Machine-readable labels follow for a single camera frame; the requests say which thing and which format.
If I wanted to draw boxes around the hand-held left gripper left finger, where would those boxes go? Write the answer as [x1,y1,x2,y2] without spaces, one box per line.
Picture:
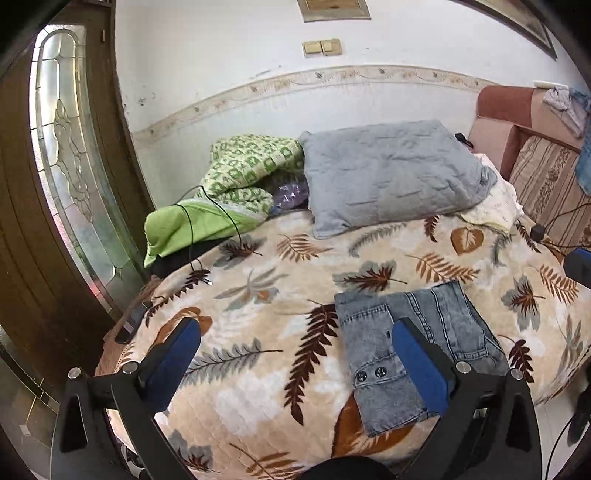
[50,316,202,480]

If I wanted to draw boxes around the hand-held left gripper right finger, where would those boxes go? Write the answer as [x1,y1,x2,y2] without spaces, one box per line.
[390,316,543,480]

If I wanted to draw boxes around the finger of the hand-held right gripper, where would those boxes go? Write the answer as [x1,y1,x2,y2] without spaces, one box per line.
[564,248,591,289]

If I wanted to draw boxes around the grey-blue denim pants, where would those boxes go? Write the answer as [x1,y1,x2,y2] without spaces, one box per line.
[335,281,511,438]

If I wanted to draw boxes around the striped floral cushion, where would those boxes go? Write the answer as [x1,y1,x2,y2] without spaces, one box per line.
[508,135,591,250]

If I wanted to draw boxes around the dark cloth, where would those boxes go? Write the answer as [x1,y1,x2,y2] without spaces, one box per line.
[150,237,222,280]

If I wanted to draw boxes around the cream cloth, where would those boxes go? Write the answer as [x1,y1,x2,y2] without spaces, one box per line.
[459,153,525,234]

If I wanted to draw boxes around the leaf-print beige blanket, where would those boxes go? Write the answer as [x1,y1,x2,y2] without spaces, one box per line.
[95,213,591,480]

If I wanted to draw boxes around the blue garment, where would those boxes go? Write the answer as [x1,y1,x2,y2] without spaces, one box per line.
[570,88,591,195]

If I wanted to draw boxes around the plain green cloth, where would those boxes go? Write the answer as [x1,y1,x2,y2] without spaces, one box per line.
[143,199,264,268]

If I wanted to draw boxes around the pink and brown sofa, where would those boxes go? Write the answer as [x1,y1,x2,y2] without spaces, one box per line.
[467,84,591,250]

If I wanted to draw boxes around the pale lilac garment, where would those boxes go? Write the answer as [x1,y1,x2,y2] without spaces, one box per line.
[542,87,583,138]

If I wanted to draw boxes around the grey pillow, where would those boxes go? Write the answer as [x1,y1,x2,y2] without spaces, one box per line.
[298,120,498,239]

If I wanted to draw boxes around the purple cloth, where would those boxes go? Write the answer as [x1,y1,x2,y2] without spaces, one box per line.
[270,181,311,217]

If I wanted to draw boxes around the green patterned quilt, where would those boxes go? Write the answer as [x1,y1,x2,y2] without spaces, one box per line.
[194,134,305,217]

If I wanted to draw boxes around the wooden door with glass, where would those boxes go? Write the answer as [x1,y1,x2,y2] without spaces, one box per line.
[0,0,155,480]

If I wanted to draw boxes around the large framed painting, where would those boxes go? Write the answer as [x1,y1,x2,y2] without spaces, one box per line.
[466,0,558,61]

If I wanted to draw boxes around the black charger cable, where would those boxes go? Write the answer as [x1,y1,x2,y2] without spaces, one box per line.
[540,198,591,252]

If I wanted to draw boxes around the thin black cable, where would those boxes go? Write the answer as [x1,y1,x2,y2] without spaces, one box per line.
[173,185,245,284]

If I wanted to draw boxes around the small framed wall plaque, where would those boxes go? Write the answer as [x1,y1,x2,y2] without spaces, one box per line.
[297,0,371,23]

